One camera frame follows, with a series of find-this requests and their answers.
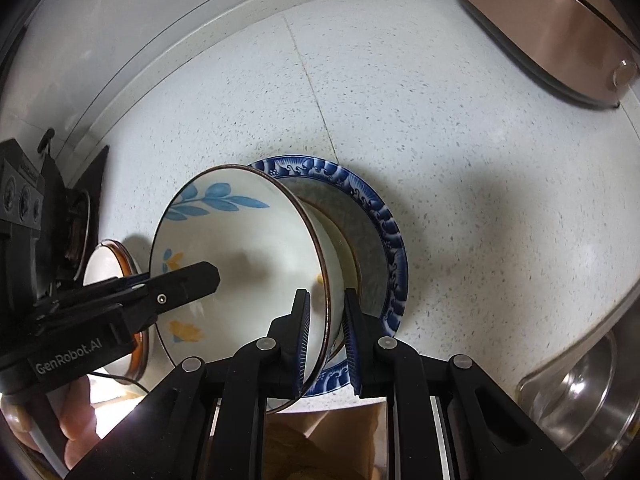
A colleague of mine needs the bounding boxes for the orange plate black leaves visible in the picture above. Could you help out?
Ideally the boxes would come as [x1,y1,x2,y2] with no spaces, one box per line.
[101,240,151,384]

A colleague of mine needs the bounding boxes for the blue patterned white bowl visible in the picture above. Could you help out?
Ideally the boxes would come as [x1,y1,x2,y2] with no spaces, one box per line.
[247,154,410,399]

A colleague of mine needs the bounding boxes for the cream bowl brown rim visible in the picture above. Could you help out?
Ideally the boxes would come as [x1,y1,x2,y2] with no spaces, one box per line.
[302,200,360,365]

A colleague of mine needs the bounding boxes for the pale green floral bowl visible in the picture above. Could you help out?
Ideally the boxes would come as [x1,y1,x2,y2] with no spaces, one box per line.
[149,165,344,392]

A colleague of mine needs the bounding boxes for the black gas stove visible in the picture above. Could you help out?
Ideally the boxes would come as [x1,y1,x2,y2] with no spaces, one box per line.
[37,146,108,287]

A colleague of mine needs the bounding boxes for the stainless steel sink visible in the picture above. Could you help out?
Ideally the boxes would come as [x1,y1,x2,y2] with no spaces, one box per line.
[518,326,639,479]

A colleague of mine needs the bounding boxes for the rose gold rice cooker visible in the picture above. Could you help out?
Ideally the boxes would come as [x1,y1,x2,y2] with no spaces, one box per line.
[461,0,639,108]

